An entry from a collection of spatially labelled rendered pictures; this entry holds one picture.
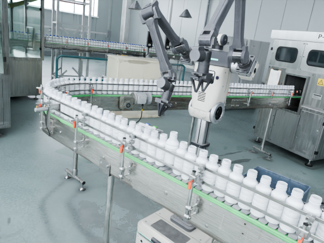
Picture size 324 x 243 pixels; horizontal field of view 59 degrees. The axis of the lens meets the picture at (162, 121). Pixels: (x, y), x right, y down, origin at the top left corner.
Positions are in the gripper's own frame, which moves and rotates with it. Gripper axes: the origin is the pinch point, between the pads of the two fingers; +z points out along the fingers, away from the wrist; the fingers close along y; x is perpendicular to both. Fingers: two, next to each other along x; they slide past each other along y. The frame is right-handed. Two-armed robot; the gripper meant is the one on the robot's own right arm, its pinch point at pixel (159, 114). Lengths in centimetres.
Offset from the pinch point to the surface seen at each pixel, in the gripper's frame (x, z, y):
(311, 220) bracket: -21, 17, 94
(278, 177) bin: 46, 11, 64
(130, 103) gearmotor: 79, -4, -105
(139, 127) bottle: -18.5, 10.5, 4.6
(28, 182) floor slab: 38, 111, -167
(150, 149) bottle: -17.0, 18.9, 16.1
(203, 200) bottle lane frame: -16, 30, 53
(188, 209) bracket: -20, 36, 49
